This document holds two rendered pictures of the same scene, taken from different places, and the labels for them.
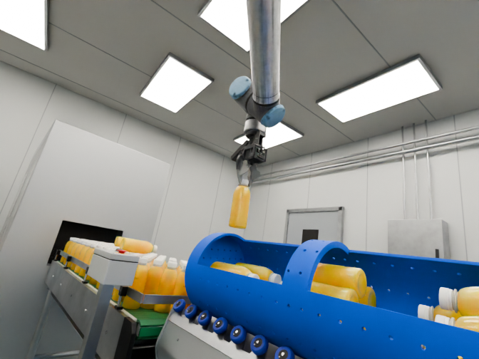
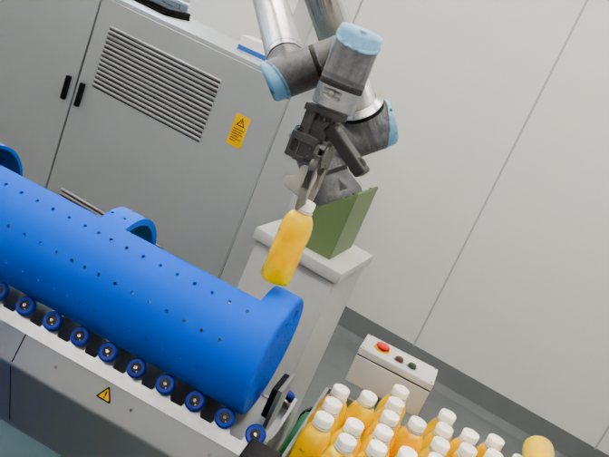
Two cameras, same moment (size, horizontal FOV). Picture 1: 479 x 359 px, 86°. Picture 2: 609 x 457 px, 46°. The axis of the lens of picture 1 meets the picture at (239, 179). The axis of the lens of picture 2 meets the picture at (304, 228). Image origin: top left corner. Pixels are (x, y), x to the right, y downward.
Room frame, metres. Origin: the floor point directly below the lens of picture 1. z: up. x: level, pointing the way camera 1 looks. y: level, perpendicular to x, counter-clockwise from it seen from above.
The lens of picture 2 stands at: (2.12, -0.89, 1.85)
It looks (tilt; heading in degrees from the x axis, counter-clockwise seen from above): 18 degrees down; 142
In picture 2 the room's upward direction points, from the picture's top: 23 degrees clockwise
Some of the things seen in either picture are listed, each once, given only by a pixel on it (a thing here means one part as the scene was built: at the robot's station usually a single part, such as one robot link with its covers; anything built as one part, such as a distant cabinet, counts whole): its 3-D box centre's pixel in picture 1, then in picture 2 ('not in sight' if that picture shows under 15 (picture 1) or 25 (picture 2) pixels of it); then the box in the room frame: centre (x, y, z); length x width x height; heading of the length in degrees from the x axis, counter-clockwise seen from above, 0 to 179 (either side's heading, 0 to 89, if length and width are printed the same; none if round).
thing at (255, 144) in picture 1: (254, 147); (317, 136); (0.94, -0.04, 1.58); 0.09 x 0.08 x 0.12; 38
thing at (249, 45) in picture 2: not in sight; (266, 53); (-0.86, 0.81, 1.48); 0.24 x 0.12 x 0.08; 43
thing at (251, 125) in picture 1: (255, 129); (334, 99); (0.94, -0.03, 1.66); 0.10 x 0.09 x 0.05; 128
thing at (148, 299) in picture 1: (191, 299); (302, 429); (1.11, 0.11, 0.96); 0.40 x 0.01 x 0.03; 131
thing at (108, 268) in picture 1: (112, 265); (391, 374); (1.01, 0.41, 1.05); 0.20 x 0.10 x 0.10; 41
